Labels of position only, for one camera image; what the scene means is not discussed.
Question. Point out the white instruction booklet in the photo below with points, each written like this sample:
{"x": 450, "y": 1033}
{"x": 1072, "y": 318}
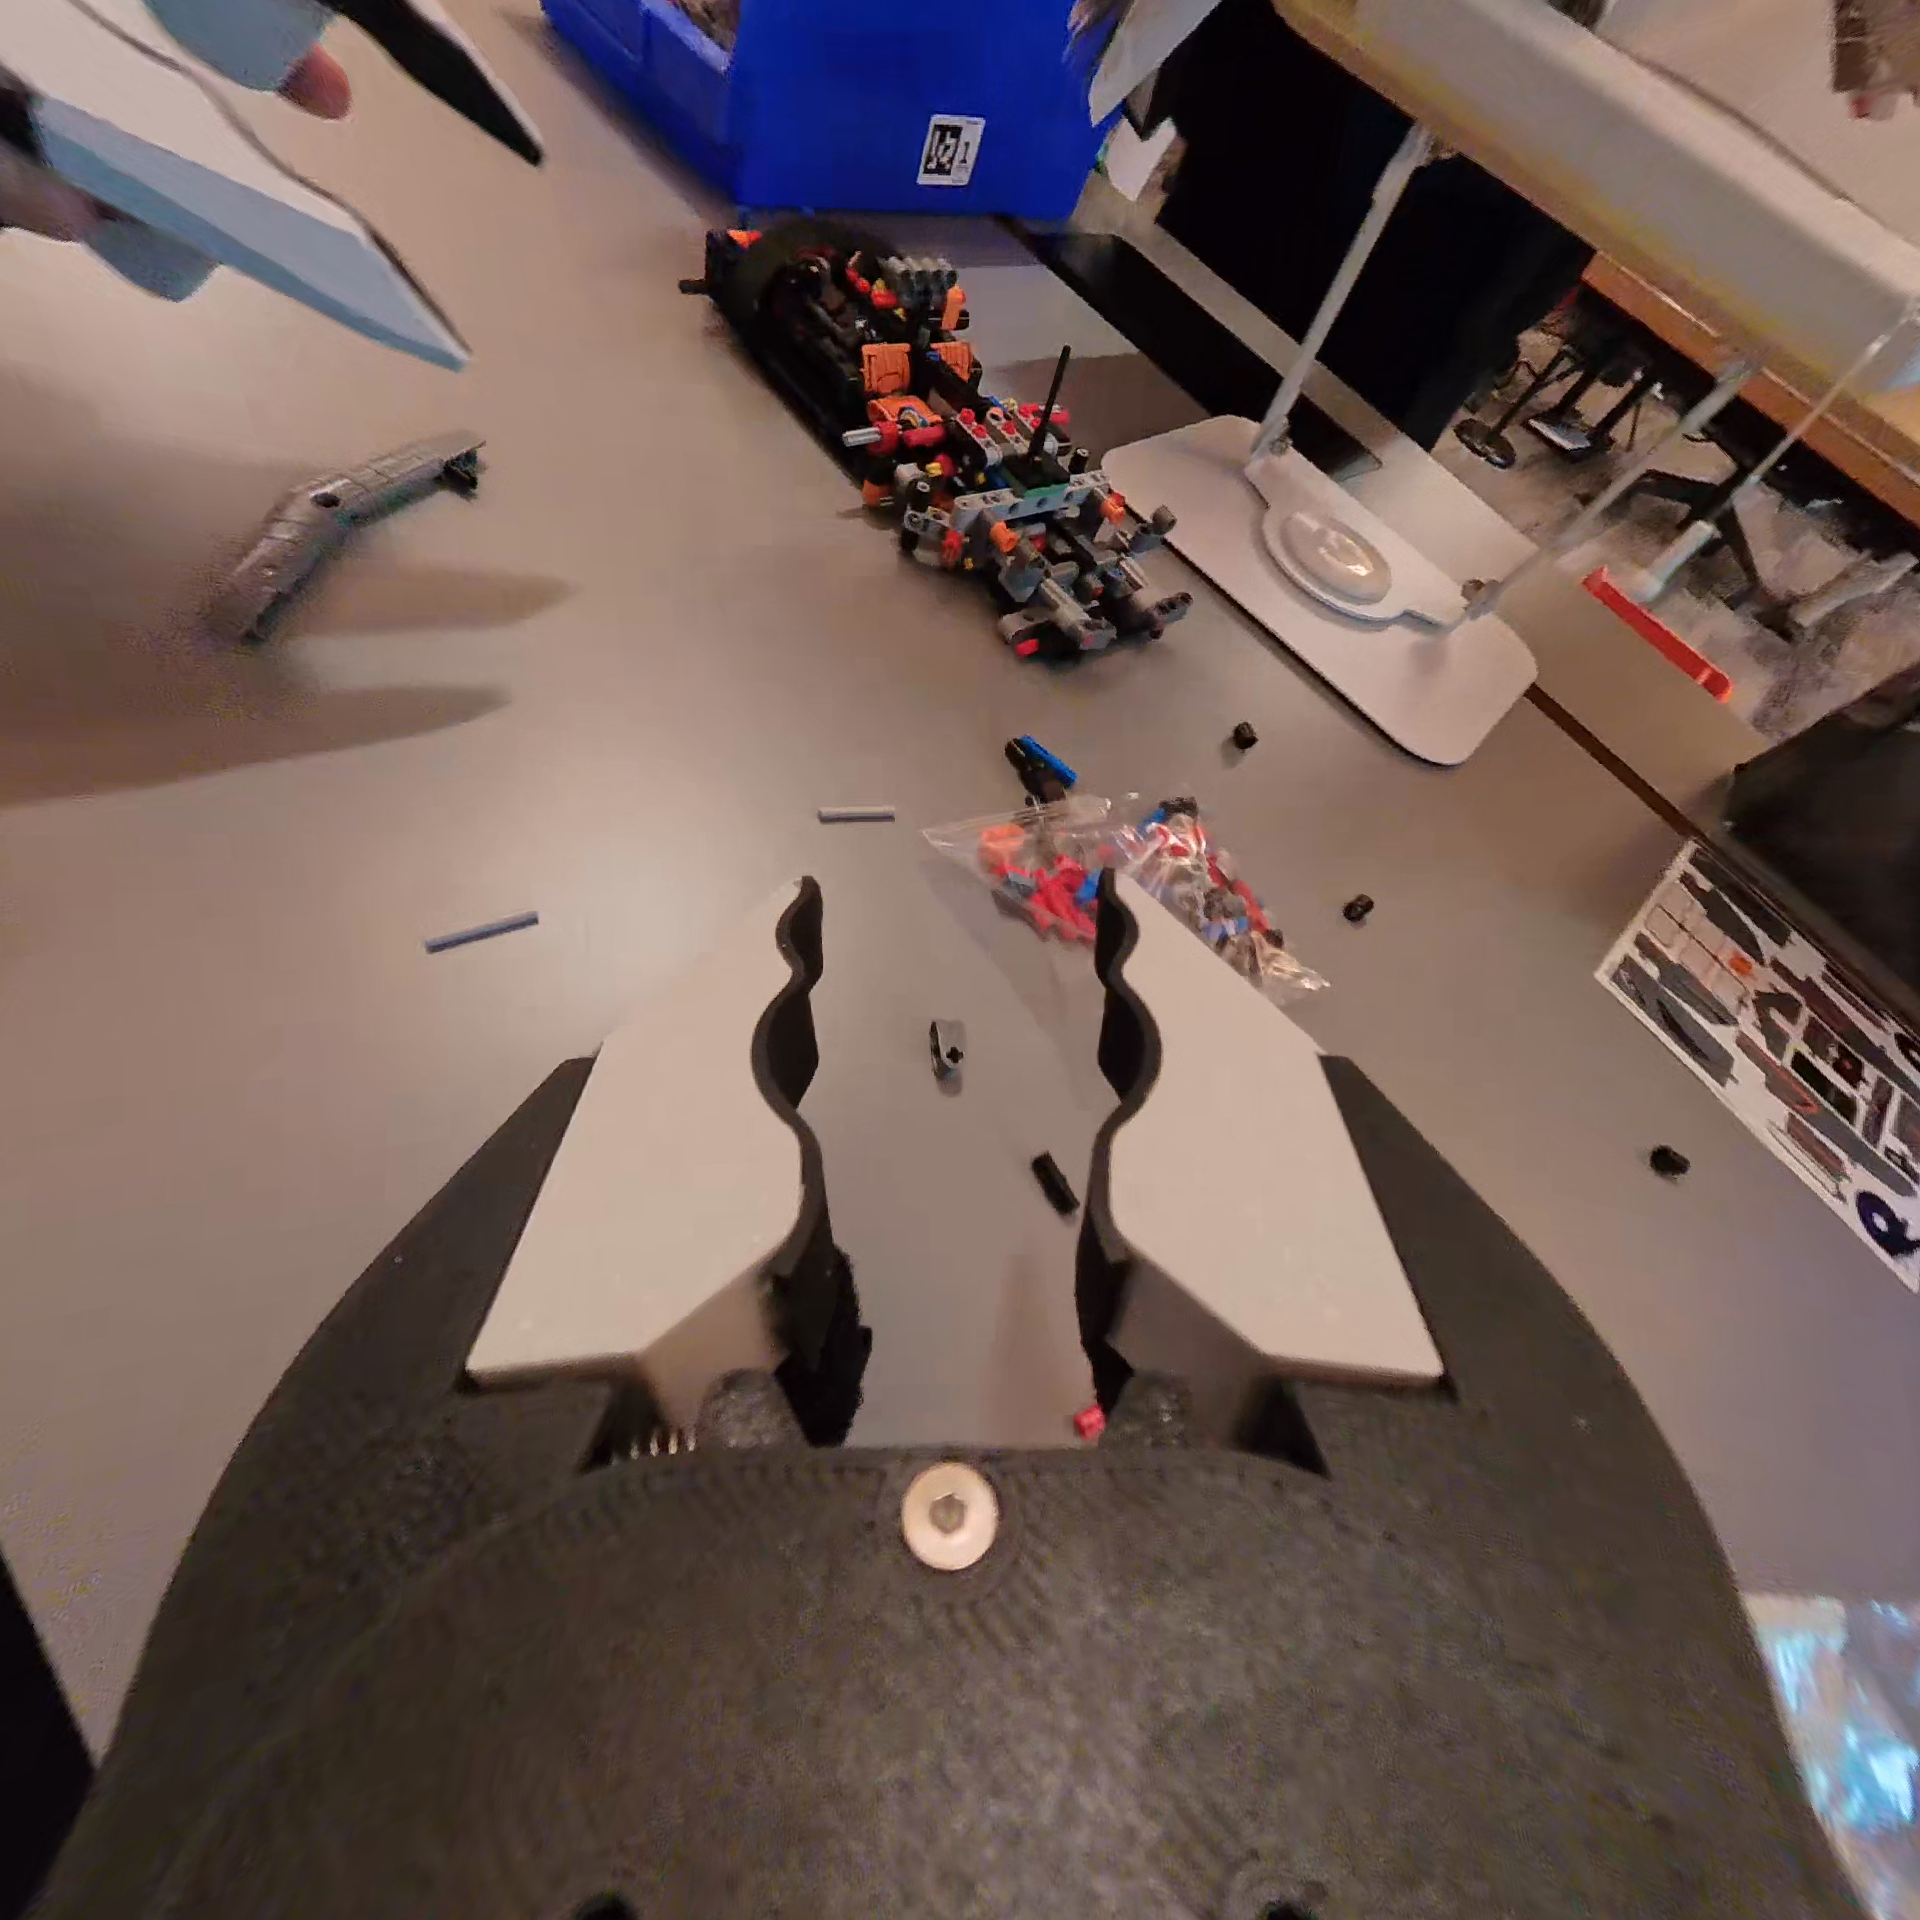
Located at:
{"x": 1621, "y": 136}

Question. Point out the large clear plastic bag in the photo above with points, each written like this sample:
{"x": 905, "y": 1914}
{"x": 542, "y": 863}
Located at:
{"x": 1846, "y": 1756}

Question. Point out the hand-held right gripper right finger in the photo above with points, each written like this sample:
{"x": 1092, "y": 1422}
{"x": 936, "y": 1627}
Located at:
{"x": 1274, "y": 1201}

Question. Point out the blue lego pin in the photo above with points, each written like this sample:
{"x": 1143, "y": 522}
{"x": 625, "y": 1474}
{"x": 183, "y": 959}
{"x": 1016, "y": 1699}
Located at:
{"x": 1043, "y": 750}

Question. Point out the grey lego panel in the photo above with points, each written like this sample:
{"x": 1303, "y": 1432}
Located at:
{"x": 329, "y": 521}

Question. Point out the person's left hand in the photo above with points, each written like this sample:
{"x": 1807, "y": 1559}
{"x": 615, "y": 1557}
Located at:
{"x": 320, "y": 85}

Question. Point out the red bar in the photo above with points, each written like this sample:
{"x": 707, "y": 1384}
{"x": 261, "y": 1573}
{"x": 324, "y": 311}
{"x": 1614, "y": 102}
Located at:
{"x": 1660, "y": 631}

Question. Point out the short black lego piece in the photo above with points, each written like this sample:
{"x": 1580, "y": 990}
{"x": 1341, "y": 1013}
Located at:
{"x": 1053, "y": 1183}

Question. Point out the lego car chassis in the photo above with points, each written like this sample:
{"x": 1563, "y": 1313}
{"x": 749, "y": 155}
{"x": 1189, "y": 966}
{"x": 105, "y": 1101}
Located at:
{"x": 944, "y": 437}

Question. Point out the black lego pin connector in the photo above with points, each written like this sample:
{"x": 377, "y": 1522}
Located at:
{"x": 1043, "y": 781}

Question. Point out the white monitor stand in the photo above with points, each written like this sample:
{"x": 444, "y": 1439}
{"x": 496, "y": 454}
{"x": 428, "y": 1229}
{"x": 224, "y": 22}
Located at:
{"x": 1350, "y": 599}

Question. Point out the sticker sheet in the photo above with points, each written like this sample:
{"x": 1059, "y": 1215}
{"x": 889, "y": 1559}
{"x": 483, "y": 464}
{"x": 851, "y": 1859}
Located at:
{"x": 1770, "y": 1033}

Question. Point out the small clear bag lego pins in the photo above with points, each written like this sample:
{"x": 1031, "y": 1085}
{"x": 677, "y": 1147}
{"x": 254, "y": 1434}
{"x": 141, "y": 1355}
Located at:
{"x": 1200, "y": 901}

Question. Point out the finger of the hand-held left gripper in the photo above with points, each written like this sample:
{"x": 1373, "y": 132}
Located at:
{"x": 464, "y": 73}
{"x": 258, "y": 225}

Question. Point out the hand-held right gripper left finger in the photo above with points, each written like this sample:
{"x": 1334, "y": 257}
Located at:
{"x": 644, "y": 1201}

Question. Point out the blue storage bin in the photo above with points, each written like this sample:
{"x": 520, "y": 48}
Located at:
{"x": 840, "y": 106}

